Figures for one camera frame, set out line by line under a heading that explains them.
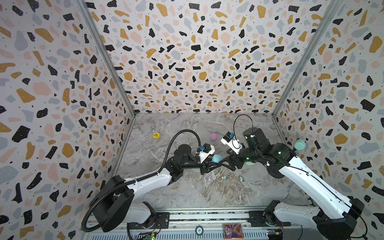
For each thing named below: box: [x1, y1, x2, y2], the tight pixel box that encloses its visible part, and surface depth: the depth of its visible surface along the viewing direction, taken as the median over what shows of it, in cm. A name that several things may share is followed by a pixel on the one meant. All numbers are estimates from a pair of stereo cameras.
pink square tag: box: [223, 223, 244, 240], surface depth 71 cm
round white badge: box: [195, 225, 204, 236], surface depth 73 cm
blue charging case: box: [212, 154, 224, 164], surface depth 70 cm
